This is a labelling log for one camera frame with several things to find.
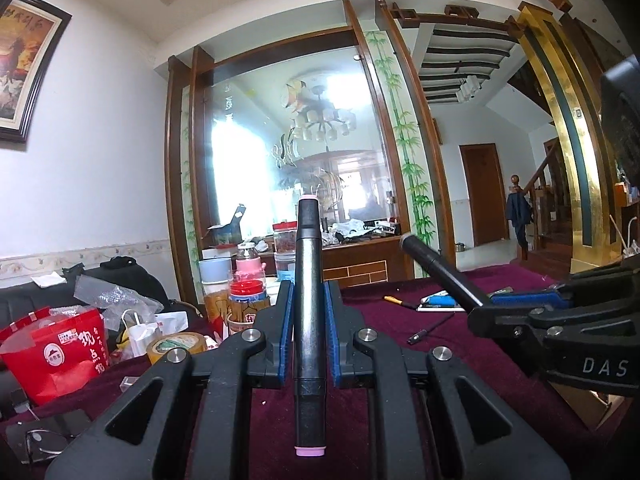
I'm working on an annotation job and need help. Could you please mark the black bag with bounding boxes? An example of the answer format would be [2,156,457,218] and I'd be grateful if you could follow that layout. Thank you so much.
[62,255,173,323]

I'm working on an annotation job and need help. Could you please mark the bubble wrap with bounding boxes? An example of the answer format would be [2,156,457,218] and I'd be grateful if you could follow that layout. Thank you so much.
[74,281,163,323]

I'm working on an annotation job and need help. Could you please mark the eyeglasses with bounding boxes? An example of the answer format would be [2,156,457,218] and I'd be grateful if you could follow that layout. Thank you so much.
[22,427,71,467]

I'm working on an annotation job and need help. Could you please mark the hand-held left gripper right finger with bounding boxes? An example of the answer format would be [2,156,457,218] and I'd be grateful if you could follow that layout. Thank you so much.
[322,281,572,480]

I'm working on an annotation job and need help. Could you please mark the black pen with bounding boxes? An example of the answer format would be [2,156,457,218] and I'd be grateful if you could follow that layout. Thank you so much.
[407,312,457,345]

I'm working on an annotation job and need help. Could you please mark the black marker pink caps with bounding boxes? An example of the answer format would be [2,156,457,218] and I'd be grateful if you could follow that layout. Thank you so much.
[294,194,329,457]

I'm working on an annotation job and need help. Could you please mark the tan tape roll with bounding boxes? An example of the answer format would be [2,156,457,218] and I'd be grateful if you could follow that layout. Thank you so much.
[146,331,212,367]

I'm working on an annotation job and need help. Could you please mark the glass partition wooden frame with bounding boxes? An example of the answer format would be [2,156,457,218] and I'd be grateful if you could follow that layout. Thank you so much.
[167,25,401,306]

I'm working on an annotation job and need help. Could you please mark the wooden stair railing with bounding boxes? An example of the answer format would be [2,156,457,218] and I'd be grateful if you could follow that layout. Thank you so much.
[510,137,573,261]

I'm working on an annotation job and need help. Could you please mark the wooden brick pattern counter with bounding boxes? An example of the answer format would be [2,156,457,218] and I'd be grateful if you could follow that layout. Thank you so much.
[320,234,418,288]

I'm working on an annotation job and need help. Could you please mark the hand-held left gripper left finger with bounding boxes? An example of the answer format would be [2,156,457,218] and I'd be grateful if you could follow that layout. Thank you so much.
[44,280,297,480]

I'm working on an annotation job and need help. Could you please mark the gold pillar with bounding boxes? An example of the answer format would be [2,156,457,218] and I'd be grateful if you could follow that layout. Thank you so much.
[517,2,626,276]

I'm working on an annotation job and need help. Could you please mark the white ceiling lamp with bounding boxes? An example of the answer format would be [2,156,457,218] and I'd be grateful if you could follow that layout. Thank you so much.
[455,75,483,103]

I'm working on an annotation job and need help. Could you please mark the pink bottle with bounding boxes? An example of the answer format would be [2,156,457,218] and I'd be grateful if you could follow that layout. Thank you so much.
[235,242,266,286]

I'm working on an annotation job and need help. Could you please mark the white paper bag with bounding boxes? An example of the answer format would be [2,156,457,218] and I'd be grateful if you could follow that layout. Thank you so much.
[121,309,162,359]

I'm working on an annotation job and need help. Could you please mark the brown wooden door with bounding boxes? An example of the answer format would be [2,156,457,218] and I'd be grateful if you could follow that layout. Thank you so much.
[459,143,509,248]

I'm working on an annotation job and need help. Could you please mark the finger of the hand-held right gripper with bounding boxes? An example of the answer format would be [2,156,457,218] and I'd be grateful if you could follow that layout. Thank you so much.
[489,265,640,310]
[467,305,640,355]

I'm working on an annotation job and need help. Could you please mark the clear jar red lid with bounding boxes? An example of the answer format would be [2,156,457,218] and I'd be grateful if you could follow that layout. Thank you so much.
[272,220,301,282]

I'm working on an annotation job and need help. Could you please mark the bamboo painted panel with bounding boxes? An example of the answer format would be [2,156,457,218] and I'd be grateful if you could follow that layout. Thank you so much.
[364,30,437,256]

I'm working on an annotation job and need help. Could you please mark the white tissue pack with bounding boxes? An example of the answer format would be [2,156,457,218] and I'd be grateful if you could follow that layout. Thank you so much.
[154,311,192,337]

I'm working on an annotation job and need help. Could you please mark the blue box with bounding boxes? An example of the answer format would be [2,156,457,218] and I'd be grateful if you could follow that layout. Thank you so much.
[206,204,247,247]

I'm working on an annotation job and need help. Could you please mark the black sofa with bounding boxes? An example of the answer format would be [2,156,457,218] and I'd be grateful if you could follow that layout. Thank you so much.
[0,270,171,361]

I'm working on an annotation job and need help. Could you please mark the red paper bag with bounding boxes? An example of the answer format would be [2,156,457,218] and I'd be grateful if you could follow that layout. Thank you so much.
[0,306,109,407]

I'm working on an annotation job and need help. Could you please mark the chandelier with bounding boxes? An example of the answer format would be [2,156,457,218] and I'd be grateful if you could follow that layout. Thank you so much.
[286,86,358,144]

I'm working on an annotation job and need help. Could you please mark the blue grey cup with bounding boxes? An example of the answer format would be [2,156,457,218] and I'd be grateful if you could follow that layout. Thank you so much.
[198,258,234,307]

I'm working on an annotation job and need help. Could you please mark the dark blue jacket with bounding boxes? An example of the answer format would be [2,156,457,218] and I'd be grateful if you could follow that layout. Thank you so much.
[505,191,534,262]

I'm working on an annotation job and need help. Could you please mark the clutter pile on counter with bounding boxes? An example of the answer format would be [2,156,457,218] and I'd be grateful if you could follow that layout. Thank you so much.
[322,217,403,247]

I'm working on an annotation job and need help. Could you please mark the black marker grey caps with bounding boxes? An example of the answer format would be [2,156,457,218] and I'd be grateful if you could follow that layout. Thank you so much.
[399,233,493,312]

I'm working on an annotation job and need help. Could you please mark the white paper sheet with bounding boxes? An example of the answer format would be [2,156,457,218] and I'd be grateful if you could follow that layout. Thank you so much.
[30,271,65,289]

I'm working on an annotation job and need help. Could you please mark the large framed painting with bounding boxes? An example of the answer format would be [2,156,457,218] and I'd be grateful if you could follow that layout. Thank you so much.
[0,0,74,144]

